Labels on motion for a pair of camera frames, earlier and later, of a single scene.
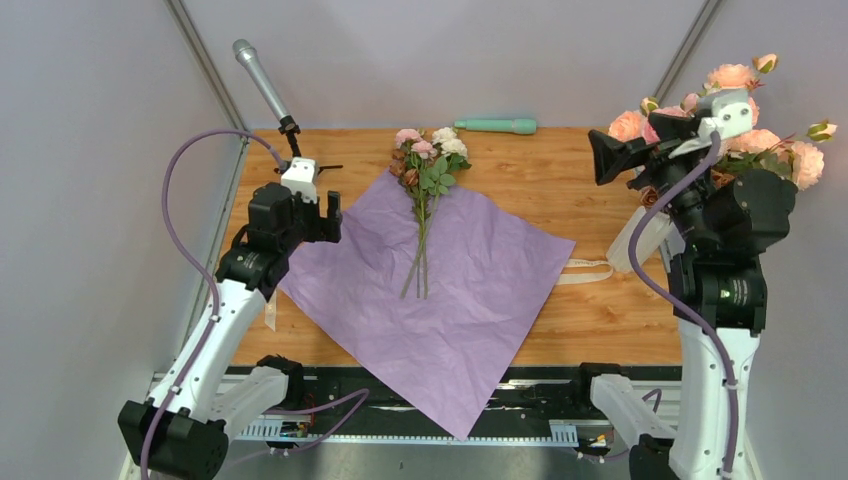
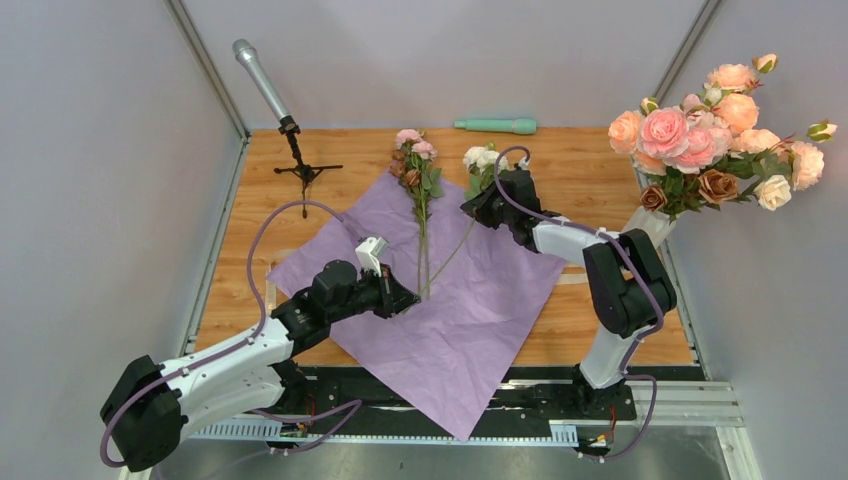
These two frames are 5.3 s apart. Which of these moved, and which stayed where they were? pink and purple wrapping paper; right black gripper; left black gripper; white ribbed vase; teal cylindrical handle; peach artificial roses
Moved: left black gripper; right black gripper
Stayed: peach artificial roses; white ribbed vase; pink and purple wrapping paper; teal cylindrical handle
